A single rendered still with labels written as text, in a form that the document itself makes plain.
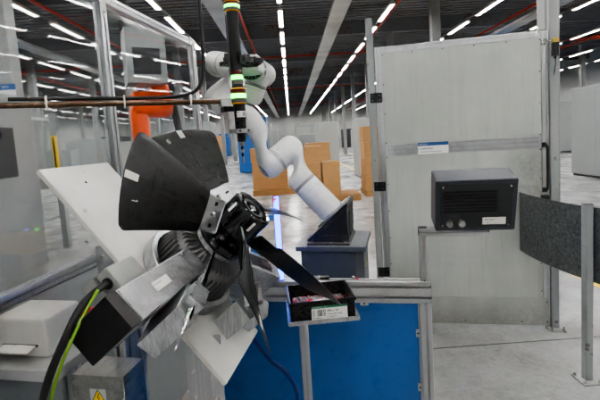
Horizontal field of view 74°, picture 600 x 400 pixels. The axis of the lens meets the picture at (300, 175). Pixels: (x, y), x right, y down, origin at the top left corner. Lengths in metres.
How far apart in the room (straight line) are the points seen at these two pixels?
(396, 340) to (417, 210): 1.47
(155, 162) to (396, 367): 1.19
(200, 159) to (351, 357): 0.96
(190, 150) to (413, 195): 2.01
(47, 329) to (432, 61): 2.57
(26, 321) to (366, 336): 1.10
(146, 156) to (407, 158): 2.23
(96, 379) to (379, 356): 0.97
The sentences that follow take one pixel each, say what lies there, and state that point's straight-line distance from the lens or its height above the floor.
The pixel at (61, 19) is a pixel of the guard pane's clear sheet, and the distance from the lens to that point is 1.78.
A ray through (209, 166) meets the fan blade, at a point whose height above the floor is 1.34.
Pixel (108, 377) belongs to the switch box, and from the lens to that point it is 1.22.
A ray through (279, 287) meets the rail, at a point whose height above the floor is 0.83.
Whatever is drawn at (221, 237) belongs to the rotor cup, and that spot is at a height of 1.16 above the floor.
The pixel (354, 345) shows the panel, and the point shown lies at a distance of 1.67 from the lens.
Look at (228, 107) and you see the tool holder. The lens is 1.15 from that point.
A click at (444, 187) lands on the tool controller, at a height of 1.21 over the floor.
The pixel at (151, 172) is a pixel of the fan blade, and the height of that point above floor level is 1.35.
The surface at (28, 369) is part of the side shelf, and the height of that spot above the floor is 0.86.
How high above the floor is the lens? 1.40
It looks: 5 degrees down
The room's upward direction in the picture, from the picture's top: 4 degrees counter-clockwise
